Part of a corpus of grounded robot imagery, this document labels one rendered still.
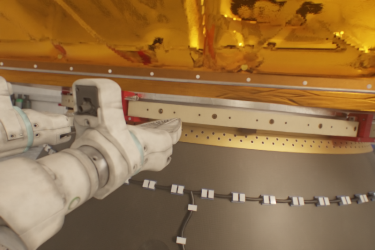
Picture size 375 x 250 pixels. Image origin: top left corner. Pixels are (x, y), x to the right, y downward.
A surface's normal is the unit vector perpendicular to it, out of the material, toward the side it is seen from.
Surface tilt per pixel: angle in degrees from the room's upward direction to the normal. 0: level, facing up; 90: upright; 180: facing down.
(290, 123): 90
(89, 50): 134
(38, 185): 52
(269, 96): 90
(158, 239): 62
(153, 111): 90
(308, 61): 127
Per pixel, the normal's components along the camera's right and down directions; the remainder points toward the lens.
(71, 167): 0.60, -0.67
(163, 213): -0.14, -0.38
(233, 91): -0.22, 0.09
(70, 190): 0.91, -0.07
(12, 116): 0.70, -0.37
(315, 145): 0.30, -0.35
